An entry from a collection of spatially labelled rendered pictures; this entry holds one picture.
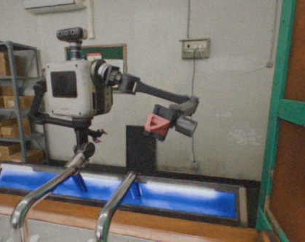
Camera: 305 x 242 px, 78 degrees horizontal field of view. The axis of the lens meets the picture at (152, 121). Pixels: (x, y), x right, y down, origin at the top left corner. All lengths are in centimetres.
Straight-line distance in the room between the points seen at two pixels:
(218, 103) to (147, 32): 126
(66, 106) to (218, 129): 187
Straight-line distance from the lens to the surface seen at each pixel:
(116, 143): 286
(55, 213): 100
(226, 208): 44
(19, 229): 42
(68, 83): 122
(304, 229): 66
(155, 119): 55
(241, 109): 255
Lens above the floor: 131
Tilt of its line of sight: 11 degrees down
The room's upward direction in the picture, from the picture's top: straight up
